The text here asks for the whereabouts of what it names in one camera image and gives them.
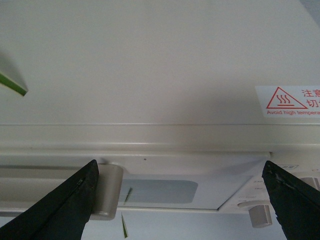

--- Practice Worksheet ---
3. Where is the red hot warning sticker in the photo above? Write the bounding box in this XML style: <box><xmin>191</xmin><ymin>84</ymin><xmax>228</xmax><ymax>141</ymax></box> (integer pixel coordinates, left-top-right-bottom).
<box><xmin>255</xmin><ymin>85</ymin><xmax>320</xmax><ymax>118</ymax></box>

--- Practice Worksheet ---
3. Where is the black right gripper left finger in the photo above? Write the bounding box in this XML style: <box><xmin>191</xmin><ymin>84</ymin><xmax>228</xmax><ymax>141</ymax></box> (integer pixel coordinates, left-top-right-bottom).
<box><xmin>0</xmin><ymin>160</ymin><xmax>99</xmax><ymax>240</ymax></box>

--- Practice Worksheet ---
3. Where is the beige oven door handle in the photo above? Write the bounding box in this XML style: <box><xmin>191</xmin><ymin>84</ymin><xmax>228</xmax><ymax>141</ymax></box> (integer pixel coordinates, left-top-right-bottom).
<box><xmin>0</xmin><ymin>164</ymin><xmax>124</xmax><ymax>220</ymax></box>

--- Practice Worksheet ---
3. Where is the upper temperature knob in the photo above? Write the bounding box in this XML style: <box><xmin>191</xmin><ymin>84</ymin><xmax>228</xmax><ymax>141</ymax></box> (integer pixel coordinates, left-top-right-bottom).
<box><xmin>301</xmin><ymin>177</ymin><xmax>320</xmax><ymax>191</ymax></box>

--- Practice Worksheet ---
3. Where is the green striped leafy plant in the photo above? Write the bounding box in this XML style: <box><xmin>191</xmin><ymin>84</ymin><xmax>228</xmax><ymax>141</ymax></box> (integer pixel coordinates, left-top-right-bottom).
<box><xmin>0</xmin><ymin>49</ymin><xmax>28</xmax><ymax>97</ymax></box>

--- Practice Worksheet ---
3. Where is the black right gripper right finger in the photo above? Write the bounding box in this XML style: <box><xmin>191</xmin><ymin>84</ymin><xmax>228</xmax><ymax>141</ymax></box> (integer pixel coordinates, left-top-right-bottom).
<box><xmin>262</xmin><ymin>160</ymin><xmax>320</xmax><ymax>240</ymax></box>

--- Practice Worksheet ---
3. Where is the fallen green leaf piece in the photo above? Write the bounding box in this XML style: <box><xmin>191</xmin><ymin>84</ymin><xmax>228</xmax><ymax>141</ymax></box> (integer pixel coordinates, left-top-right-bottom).
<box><xmin>121</xmin><ymin>213</ymin><xmax>129</xmax><ymax>239</ymax></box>

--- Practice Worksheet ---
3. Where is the cream Toshiba toaster oven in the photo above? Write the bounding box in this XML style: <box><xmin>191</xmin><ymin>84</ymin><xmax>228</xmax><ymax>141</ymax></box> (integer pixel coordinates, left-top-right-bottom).
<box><xmin>0</xmin><ymin>0</ymin><xmax>320</xmax><ymax>229</ymax></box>

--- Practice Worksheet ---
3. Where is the lower timer knob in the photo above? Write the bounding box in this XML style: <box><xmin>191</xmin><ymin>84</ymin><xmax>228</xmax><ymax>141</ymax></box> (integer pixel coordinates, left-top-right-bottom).
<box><xmin>237</xmin><ymin>200</ymin><xmax>273</xmax><ymax>229</ymax></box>

